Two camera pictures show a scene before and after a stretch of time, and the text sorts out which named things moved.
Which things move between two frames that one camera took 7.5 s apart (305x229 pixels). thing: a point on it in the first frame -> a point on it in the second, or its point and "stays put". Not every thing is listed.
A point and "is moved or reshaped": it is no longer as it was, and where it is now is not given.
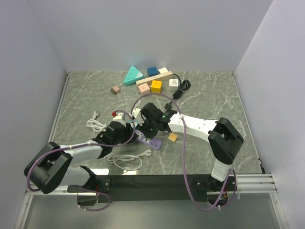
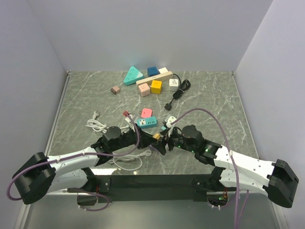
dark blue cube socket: (153, 71) stays put
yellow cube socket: (156, 86) stays put
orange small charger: (172, 137) is moved or reshaped
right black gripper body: (147, 123) -> (176, 140)
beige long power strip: (161, 77) stays put
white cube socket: (163, 70) stays put
